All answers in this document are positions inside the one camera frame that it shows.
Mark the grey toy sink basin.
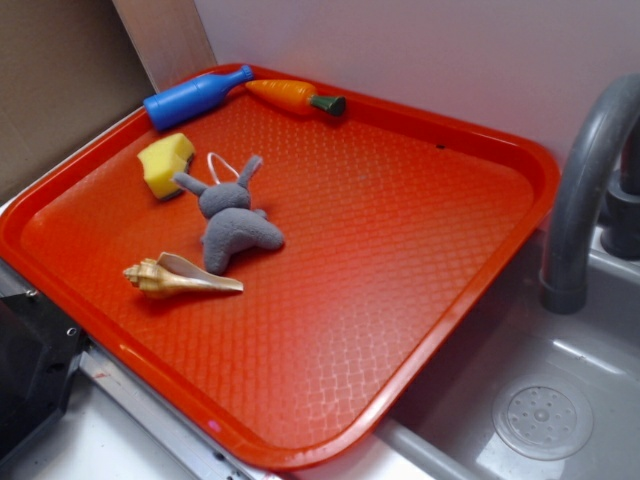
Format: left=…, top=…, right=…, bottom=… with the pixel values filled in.
left=378, top=236, right=639, bottom=479

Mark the grey toy faucet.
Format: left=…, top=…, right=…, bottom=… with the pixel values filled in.
left=540, top=73, right=639, bottom=314

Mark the beige conch seashell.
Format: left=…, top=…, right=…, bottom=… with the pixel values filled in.
left=123, top=252, right=244, bottom=299

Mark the blue plastic toy bottle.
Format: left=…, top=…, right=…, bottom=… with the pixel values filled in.
left=143, top=65, right=254, bottom=131

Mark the yellow green sponge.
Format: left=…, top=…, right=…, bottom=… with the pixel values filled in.
left=137, top=133, right=195, bottom=201

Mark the grey plush bunny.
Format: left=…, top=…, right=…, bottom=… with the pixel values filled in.
left=173, top=155, right=285, bottom=275

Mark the dark grey faucet knob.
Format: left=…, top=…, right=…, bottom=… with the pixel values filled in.
left=599, top=124, right=640, bottom=260

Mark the black metal bracket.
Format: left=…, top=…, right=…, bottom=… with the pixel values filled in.
left=1, top=290, right=86, bottom=464

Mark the red plastic tray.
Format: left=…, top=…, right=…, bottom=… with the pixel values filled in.
left=1, top=88, right=559, bottom=472

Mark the orange toy carrot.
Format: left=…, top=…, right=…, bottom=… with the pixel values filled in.
left=245, top=79, right=346, bottom=117

